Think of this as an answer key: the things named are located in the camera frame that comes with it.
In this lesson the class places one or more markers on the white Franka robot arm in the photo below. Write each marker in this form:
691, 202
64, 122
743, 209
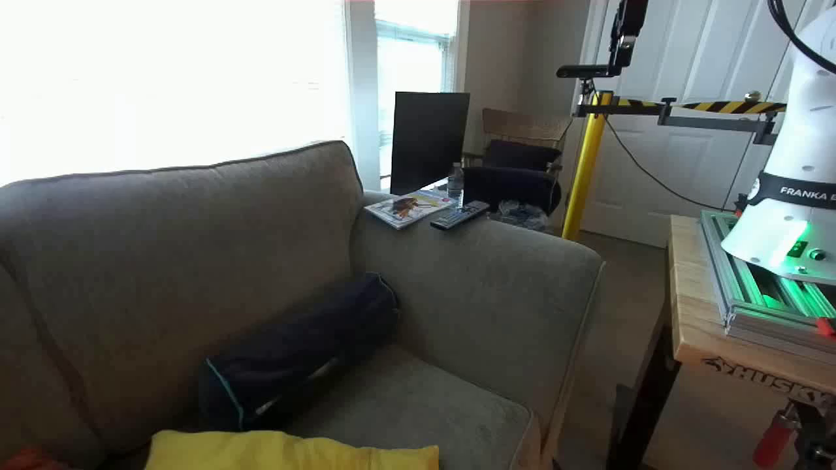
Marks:
804, 146

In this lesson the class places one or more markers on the magazine with colourful cover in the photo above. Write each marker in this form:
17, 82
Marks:
405, 209

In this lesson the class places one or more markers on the grey fabric sofa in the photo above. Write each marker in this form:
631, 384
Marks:
479, 296

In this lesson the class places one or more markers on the black monitor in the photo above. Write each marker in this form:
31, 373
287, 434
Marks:
430, 139

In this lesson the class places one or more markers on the black office chair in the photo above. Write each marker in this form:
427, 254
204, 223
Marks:
513, 184

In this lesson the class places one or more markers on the dark blue roll bag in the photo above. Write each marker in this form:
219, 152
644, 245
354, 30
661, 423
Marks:
295, 347

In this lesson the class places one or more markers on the yellow stand pole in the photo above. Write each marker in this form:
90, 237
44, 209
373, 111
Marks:
586, 166

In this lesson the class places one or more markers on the yellow cloth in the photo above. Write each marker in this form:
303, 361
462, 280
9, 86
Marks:
287, 449

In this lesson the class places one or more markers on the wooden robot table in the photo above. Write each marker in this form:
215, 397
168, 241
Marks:
696, 313

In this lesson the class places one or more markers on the yellow black striped bar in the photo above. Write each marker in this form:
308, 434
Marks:
696, 107

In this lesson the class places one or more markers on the white panel door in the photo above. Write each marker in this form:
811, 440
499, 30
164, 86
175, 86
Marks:
687, 53

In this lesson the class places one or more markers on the black camera on stand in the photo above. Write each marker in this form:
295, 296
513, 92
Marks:
624, 30

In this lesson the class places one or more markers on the aluminium rail base plate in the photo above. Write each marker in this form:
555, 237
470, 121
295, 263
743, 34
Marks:
767, 300

